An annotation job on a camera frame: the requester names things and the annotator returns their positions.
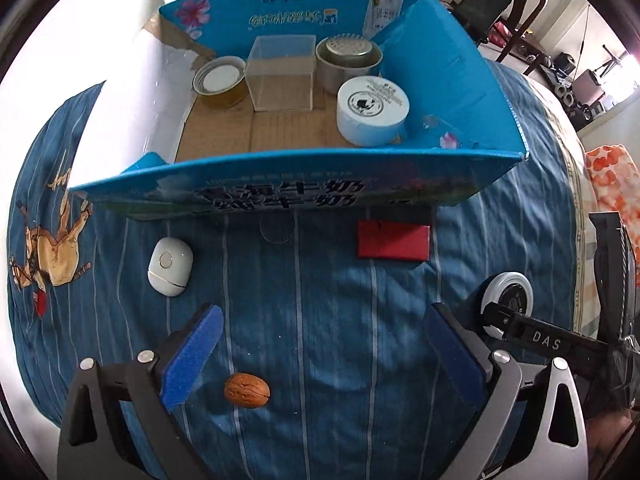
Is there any white round cream tin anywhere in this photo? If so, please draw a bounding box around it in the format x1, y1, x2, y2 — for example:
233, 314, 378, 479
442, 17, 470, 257
336, 75, 410, 148

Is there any blue cardboard milk box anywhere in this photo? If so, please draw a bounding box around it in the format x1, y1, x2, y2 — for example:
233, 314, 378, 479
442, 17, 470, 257
68, 0, 528, 219

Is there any person's hand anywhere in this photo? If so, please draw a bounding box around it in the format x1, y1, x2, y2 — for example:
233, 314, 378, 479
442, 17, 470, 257
586, 410, 639, 479

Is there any orange white floral pillow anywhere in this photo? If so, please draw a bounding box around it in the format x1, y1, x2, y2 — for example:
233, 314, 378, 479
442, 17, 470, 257
586, 145, 640, 264

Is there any grey speaker box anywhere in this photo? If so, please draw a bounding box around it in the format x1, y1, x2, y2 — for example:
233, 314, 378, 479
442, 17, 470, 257
572, 70, 605, 106

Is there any blue striped bed cover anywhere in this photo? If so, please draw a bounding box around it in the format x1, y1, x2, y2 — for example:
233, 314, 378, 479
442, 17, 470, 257
1, 65, 598, 479

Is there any clear plastic square box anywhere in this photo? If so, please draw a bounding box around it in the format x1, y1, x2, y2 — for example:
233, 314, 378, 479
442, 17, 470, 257
245, 35, 316, 112

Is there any brown walnut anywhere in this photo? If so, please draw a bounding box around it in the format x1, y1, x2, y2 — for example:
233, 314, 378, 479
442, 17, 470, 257
224, 373, 271, 408

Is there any glass jar with metal lid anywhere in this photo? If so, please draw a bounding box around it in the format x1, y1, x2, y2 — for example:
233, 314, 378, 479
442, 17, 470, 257
192, 55, 248, 110

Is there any metal perforated lid tin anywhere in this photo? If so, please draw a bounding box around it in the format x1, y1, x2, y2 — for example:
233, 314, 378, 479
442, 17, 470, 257
316, 34, 383, 96

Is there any dark wooden chair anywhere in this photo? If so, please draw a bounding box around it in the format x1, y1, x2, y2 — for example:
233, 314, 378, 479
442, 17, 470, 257
494, 0, 549, 77

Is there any red rectangular box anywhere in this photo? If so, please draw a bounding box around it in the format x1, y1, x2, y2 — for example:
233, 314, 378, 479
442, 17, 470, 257
357, 219, 430, 262

